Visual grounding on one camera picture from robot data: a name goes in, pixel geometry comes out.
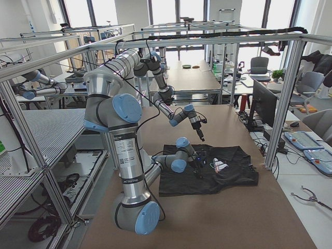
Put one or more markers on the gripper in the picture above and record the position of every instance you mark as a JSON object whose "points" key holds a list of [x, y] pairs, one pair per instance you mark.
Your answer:
{"points": [[196, 126], [197, 164]]}

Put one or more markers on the black t-shirt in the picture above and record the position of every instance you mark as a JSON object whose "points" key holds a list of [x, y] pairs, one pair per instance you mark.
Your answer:
{"points": [[224, 167]]}

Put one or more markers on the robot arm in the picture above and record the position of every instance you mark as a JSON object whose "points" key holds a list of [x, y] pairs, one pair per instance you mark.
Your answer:
{"points": [[152, 62], [110, 110]]}

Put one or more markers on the black Huawei monitor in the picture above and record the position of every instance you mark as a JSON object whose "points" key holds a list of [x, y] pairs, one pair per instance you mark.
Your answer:
{"points": [[264, 104]]}

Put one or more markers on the blue teach pendant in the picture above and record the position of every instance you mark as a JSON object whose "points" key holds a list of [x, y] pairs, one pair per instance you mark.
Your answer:
{"points": [[321, 159], [302, 140]]}

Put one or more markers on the metal reacher grabber tool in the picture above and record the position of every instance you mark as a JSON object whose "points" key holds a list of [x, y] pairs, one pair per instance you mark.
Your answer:
{"points": [[311, 198]]}

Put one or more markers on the grey office chair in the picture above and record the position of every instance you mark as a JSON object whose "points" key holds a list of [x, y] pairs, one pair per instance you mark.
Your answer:
{"points": [[320, 123]]}

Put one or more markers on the striped aluminium workbench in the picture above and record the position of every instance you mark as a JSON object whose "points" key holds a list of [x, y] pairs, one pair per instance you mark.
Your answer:
{"points": [[55, 129]]}

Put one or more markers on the aluminium frame post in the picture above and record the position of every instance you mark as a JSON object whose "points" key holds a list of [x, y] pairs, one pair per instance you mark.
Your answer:
{"points": [[288, 86]]}

